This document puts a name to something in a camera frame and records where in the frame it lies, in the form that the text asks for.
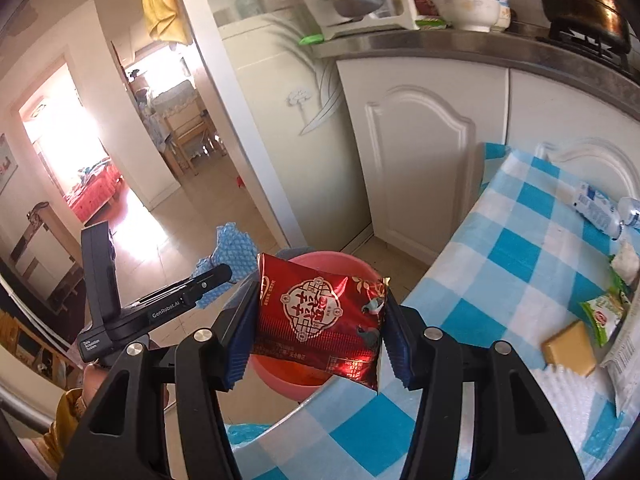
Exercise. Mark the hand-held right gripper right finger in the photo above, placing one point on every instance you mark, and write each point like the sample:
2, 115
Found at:
400, 355

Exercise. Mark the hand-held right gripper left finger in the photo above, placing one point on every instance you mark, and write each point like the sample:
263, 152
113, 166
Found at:
242, 340

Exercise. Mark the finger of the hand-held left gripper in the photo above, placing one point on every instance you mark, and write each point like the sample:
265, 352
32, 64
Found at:
215, 280

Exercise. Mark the blue cleaning cloth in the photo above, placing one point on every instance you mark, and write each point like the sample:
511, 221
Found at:
235, 247

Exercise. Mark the pink plastic bucket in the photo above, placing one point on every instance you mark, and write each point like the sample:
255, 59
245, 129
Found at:
295, 375

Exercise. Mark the red snack packet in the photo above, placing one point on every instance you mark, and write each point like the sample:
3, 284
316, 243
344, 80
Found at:
320, 320

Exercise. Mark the white plastic bottle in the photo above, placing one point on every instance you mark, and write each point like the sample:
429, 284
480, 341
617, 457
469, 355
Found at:
595, 207

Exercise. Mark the person's left hand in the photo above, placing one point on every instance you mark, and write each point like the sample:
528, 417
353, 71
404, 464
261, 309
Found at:
94, 376

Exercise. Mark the wooden side cabinet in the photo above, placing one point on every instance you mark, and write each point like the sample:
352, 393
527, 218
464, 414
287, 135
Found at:
40, 255

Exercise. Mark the red bed cover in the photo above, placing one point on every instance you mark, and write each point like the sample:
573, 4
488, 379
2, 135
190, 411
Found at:
95, 195

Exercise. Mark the blue plastic bag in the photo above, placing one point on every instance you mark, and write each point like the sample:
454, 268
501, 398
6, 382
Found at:
245, 437

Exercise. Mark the blue checkered tablecloth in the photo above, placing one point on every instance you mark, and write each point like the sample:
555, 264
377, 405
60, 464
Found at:
500, 260

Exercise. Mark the wooden chair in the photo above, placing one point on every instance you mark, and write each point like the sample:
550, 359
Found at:
192, 135

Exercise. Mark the tan sponge block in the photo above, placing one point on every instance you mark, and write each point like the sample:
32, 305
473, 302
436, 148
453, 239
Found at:
570, 347

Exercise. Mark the white foam sheet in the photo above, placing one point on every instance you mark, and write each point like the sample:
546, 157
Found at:
575, 400

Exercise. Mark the white kitchen cabinet door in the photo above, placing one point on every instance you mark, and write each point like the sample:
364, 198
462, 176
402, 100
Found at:
420, 160
560, 120

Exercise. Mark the green and white packet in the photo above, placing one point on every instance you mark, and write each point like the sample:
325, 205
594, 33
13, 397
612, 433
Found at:
605, 317

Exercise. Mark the white printed wrapper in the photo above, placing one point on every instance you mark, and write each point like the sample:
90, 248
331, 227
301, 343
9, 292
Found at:
625, 360

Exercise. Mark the crumpled white tissue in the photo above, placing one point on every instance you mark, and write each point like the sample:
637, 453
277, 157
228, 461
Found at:
625, 262

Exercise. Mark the clear plastic bottle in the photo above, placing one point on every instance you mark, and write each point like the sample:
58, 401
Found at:
630, 210

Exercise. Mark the yellow hanging cloth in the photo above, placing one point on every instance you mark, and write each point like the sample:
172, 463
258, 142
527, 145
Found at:
160, 0

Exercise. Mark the white dish rack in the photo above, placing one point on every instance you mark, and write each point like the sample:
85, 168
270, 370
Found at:
395, 15

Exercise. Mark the white ceramic bowl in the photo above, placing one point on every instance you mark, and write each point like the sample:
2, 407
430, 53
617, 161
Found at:
465, 5

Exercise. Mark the gas stove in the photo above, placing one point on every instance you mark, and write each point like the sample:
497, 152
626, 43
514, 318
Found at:
585, 42

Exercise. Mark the dark metal wok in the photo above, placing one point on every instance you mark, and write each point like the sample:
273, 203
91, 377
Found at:
580, 0

